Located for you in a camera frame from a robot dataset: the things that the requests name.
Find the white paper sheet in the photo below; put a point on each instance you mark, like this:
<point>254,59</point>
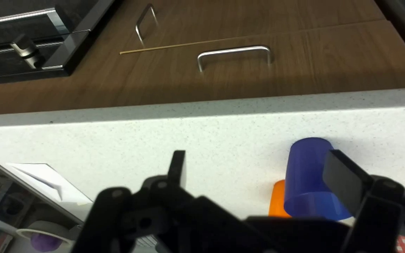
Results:
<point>47,179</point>

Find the blue plastic cup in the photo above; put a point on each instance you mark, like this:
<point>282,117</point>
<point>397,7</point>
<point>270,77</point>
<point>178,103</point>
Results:
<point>304,175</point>

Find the white bowl with purple object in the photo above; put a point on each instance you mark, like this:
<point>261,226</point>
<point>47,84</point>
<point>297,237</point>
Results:
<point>44,239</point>

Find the brown wooden drawer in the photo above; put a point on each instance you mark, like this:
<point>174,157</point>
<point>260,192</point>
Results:
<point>258,17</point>
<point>329,63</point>

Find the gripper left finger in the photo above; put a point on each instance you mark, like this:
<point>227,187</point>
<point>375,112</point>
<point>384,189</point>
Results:
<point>125,218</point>

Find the shiny silver metal appliance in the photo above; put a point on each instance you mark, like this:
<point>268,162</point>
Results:
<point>9,196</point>

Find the black oven door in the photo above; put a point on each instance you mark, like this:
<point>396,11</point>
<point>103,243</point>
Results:
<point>76,38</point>

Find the orange plastic cup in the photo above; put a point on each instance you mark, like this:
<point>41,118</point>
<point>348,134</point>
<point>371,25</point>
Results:
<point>278,200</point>

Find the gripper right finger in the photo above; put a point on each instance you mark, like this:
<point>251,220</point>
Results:
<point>381,211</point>

